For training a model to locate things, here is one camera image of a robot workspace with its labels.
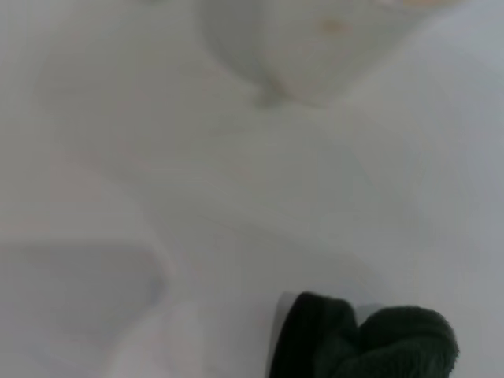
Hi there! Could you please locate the translucent plastic cup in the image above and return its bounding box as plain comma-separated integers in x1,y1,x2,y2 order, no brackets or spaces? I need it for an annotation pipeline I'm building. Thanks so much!
200,0,465,109

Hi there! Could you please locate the dark cleaning rag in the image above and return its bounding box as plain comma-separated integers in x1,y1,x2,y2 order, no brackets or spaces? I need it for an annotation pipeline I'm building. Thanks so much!
267,291,460,378

